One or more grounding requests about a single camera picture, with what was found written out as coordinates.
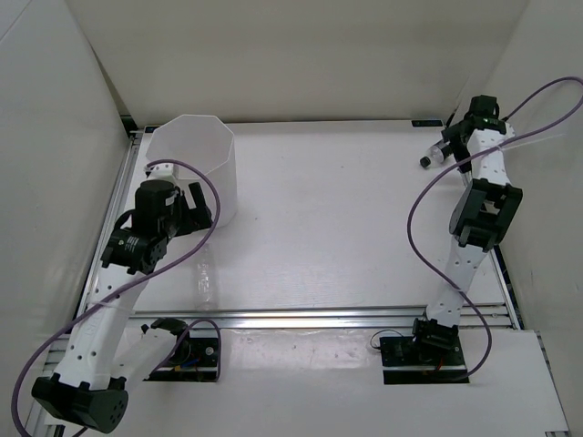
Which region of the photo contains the black label plastic bottle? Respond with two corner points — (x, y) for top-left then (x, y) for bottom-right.
(419, 140), (453, 169)

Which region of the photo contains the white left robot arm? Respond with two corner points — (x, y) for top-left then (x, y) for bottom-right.
(31, 178), (216, 433)

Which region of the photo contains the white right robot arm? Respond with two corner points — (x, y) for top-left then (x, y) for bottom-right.
(409, 95), (523, 364)

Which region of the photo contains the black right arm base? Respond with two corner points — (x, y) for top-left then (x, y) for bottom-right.
(369, 329), (469, 385)

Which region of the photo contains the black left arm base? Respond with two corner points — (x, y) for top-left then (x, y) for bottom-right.
(148, 318), (222, 382)

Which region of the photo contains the white octagonal bin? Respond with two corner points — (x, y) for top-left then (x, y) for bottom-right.
(146, 115), (238, 228)

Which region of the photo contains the clear unlabeled plastic bottle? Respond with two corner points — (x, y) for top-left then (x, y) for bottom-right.
(193, 244), (219, 311)

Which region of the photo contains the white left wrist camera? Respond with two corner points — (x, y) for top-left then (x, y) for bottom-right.
(144, 163), (179, 186)

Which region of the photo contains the aluminium frame rail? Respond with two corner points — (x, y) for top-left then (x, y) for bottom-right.
(45, 122), (520, 437)

